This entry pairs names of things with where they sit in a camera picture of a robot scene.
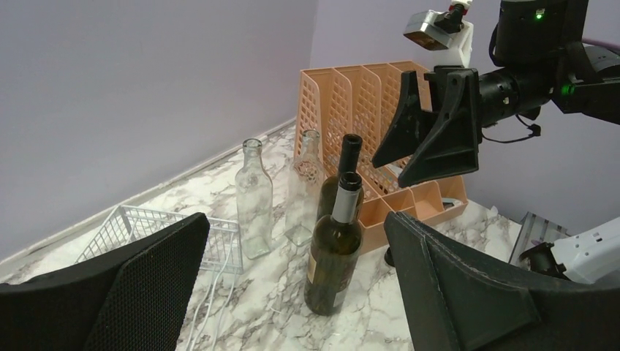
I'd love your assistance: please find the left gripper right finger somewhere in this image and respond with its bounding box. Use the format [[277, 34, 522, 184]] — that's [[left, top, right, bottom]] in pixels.
[[384, 212, 619, 350]]

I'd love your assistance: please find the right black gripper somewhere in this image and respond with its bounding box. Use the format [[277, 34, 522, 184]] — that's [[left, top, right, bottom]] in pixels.
[[372, 66, 481, 187]]

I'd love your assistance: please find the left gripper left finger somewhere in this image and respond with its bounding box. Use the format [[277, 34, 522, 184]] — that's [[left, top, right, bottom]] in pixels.
[[1, 213, 210, 350]]

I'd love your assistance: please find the dark-neck green wine bottle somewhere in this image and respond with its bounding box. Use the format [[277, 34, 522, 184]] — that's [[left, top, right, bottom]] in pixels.
[[317, 133, 365, 224]]

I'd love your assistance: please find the silver-neck green wine bottle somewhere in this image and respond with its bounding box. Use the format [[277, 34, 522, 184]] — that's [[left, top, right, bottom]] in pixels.
[[303, 172, 363, 316]]

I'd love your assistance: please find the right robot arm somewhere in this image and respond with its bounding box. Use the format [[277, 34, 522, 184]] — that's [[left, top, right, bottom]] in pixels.
[[371, 1, 619, 188]]

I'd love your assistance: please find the clear textured glass bottle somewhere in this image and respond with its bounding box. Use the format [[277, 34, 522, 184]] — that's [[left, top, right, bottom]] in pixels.
[[284, 129, 325, 246]]

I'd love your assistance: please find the clear square glass bottle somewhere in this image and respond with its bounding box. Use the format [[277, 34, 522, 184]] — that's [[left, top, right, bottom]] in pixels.
[[235, 138, 273, 260]]

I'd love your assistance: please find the orange plastic file organizer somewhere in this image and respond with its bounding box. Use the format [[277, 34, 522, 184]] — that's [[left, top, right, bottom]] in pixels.
[[294, 61, 469, 254]]

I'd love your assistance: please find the white wire wine rack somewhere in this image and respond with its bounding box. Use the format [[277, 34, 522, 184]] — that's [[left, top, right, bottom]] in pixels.
[[75, 205, 244, 351]]

